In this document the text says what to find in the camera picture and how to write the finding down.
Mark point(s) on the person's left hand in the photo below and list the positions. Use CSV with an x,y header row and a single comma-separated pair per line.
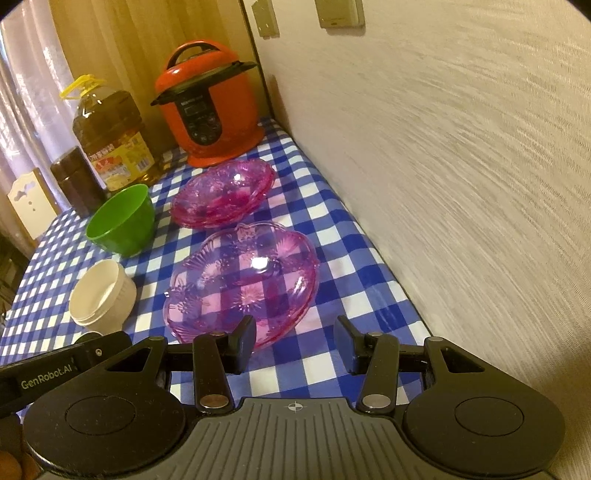
x,y
10,464

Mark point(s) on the pink transparent plate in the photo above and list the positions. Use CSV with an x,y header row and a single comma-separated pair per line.
x,y
221,194
217,225

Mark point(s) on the dark brown jar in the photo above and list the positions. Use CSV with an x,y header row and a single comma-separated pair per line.
x,y
74,180

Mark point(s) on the red electric pressure cooker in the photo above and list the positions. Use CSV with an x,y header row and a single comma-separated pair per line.
x,y
207,92

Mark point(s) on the beige wall socket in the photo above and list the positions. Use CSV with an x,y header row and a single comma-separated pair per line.
x,y
264,17
339,13

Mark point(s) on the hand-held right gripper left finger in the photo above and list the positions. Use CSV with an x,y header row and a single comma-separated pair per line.
x,y
246,339

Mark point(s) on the pink glass bowl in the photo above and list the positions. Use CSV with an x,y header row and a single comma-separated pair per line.
x,y
231,277

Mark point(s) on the sheer light curtain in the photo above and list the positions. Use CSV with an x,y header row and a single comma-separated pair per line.
x,y
27,69

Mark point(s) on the large cooking oil bottle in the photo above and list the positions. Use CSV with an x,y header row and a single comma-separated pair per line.
x,y
111,124

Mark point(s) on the white ribbed bowl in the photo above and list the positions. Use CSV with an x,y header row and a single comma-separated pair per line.
x,y
115,300

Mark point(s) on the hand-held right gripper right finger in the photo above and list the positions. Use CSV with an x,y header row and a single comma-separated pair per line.
x,y
345,337

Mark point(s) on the blue white checkered tablecloth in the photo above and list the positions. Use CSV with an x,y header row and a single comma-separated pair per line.
x,y
323,230

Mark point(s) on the green plastic bowl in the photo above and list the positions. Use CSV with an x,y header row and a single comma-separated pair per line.
x,y
134,230

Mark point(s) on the cream wooden chair back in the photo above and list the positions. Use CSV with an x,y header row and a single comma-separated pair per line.
x,y
27,207

